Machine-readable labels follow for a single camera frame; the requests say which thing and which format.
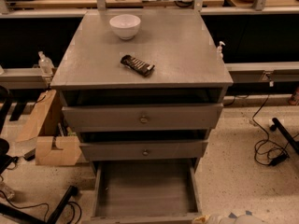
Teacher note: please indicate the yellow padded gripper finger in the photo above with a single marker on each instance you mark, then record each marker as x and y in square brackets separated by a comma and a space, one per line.
[200, 220]

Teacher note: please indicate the grey bottom drawer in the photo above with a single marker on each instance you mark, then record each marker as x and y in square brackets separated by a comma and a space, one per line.
[145, 192]

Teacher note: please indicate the grey drawer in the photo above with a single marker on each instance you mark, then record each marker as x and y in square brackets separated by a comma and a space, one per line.
[148, 145]
[145, 192]
[121, 118]

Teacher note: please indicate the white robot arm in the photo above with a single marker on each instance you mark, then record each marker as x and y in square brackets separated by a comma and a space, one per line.
[247, 220]

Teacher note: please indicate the grey middle drawer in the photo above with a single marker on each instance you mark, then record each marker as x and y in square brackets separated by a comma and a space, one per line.
[148, 145]

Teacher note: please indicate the grey top drawer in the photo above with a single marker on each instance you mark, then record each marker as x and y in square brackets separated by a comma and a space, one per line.
[121, 118]

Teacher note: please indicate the grey drawer cabinet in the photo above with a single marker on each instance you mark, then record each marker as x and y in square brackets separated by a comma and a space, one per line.
[187, 67]

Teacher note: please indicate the blue tape floor marking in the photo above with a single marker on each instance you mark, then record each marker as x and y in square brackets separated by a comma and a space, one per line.
[234, 215]

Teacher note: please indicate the black stand leg right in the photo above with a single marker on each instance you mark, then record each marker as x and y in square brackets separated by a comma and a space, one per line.
[285, 133]

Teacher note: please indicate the black stand leg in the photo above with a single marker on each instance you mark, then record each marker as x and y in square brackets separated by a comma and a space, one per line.
[285, 133]
[22, 218]

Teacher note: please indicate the black stand leg left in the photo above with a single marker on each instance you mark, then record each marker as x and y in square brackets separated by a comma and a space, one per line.
[22, 218]

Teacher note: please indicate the dark striped snack packet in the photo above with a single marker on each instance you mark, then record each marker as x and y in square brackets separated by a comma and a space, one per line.
[142, 68]

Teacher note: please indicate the small white pump bottle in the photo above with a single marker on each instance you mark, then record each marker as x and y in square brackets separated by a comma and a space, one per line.
[220, 48]

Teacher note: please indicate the cardboard box on floor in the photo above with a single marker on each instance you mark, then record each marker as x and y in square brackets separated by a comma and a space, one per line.
[42, 126]

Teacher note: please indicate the black chair at left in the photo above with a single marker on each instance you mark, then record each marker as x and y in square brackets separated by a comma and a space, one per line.
[8, 156]

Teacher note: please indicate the white ceramic bowl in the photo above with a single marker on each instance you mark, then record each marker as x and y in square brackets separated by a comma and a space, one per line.
[125, 26]

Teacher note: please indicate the clear sanitizer bottle left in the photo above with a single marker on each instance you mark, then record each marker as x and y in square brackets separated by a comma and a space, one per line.
[45, 63]

